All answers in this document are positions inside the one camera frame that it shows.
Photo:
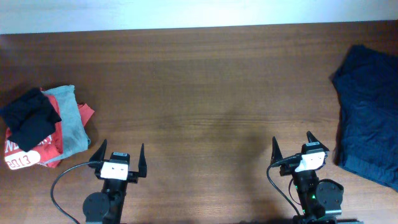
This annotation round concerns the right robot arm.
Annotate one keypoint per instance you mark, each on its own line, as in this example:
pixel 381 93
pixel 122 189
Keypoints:
pixel 320 199

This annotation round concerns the black folded garment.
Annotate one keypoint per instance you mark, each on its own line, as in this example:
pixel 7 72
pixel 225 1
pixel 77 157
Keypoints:
pixel 31 118

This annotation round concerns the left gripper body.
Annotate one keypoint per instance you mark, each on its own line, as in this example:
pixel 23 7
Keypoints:
pixel 133 178

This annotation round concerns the red printed t-shirt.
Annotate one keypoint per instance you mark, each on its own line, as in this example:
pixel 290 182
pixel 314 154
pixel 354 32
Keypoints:
pixel 49 148

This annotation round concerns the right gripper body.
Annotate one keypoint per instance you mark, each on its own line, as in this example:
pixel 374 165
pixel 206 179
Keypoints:
pixel 289 170

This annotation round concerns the dark blue shorts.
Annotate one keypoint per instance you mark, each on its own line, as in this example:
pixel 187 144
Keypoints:
pixel 366 83

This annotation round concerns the grey folded garment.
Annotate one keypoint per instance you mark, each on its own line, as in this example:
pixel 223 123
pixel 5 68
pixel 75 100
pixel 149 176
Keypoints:
pixel 74 137

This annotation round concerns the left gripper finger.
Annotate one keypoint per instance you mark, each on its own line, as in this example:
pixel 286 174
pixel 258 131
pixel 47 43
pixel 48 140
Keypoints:
pixel 97 159
pixel 142 165

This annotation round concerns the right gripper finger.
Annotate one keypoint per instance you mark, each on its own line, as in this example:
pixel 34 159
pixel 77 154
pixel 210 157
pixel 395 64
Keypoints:
pixel 313 140
pixel 276 155

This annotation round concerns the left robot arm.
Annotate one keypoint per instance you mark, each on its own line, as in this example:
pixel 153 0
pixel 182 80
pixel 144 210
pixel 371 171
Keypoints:
pixel 106 206

